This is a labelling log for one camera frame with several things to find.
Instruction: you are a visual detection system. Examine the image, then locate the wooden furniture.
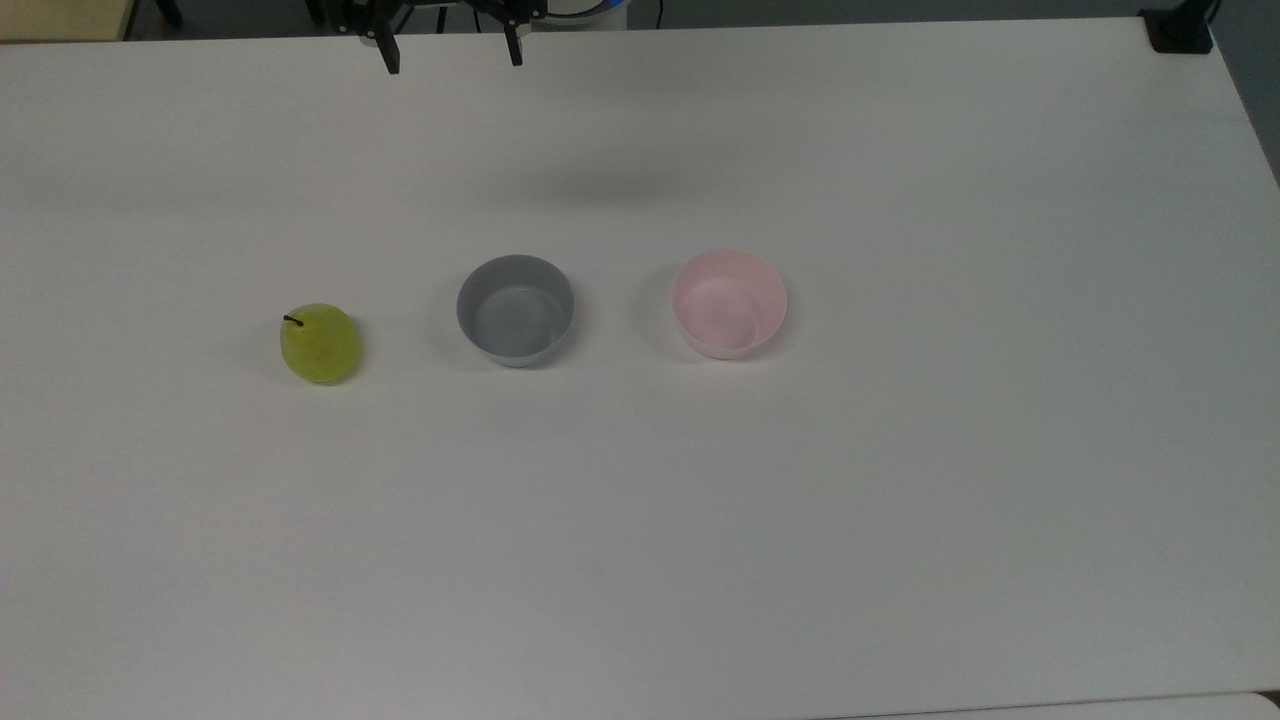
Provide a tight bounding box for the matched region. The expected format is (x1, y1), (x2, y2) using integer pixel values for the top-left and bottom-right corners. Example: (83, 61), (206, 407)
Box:
(0, 0), (139, 44)

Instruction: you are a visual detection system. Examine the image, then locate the grey bowl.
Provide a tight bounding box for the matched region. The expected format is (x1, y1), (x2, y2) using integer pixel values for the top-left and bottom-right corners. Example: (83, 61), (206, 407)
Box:
(456, 254), (577, 369)

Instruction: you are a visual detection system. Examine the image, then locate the black table clamp mount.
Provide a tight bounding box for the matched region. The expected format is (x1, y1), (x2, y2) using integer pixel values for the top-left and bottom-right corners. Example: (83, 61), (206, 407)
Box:
(1140, 0), (1224, 55)

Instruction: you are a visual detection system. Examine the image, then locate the pink bowl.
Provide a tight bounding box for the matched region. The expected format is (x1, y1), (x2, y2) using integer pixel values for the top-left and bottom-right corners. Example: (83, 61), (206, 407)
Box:
(671, 249), (789, 361)

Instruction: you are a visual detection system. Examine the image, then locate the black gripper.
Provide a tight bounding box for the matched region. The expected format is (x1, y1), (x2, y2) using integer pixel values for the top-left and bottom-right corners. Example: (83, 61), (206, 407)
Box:
(330, 0), (549, 76)

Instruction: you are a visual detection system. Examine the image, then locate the green pear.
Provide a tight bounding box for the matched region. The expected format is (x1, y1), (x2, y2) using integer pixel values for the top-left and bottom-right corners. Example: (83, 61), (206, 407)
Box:
(279, 303), (363, 385)

